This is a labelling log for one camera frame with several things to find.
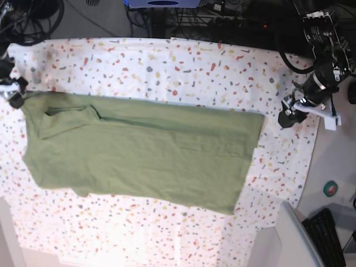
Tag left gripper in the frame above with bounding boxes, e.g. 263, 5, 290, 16
278, 63, 341, 128

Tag green t-shirt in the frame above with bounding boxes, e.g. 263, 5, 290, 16
21, 92, 264, 215

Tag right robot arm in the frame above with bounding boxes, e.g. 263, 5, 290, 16
1, 1, 32, 109

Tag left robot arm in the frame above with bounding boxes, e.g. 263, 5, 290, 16
275, 1, 355, 131

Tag black object at right edge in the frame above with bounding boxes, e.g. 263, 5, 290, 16
347, 82, 356, 105

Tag green tape roll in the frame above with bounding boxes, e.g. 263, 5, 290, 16
323, 181, 338, 197

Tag black keyboard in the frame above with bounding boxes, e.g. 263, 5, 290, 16
302, 208, 346, 267

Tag grey plastic bin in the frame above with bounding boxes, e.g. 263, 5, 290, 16
248, 201, 324, 267

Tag blue box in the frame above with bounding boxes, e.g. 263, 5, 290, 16
123, 0, 212, 8

